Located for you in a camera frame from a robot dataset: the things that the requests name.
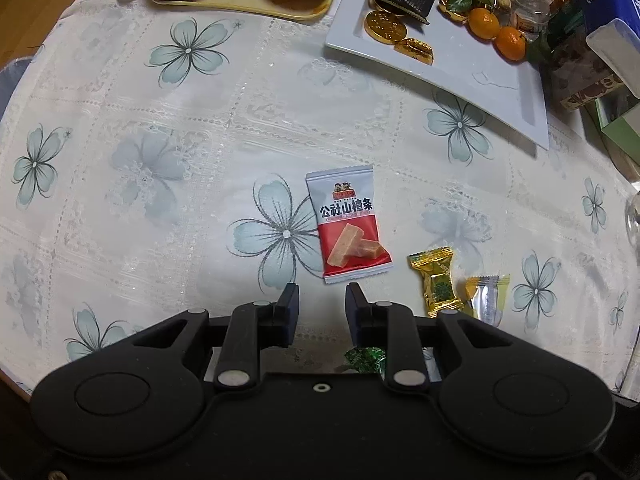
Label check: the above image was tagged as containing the silver yellow snack packet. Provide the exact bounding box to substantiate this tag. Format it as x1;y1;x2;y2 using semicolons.
464;275;510;327

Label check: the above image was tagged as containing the red white hawthorn packet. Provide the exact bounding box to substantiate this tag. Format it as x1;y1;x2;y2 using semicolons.
306;165;393;284

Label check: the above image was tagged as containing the gold chocolate coin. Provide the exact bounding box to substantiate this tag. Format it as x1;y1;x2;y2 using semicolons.
363;11;407;46

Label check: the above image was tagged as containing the mandarin orange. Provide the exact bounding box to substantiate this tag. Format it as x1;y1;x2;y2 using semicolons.
494;26;527;63
466;8;501;41

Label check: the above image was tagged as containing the white floral tablecloth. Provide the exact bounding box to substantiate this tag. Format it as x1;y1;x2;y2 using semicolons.
1;0;639;397

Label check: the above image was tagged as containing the white rectangular plate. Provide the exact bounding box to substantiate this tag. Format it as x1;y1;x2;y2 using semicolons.
326;0;549;150

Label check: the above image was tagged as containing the small gold candy packet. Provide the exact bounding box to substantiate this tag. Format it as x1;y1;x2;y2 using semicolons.
408;247;464;318

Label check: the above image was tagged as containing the glass cup with handle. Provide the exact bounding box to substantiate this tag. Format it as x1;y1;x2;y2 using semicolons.
625;193;640;256

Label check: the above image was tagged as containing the green foil candy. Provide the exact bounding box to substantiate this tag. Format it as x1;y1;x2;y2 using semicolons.
345;347;386;376

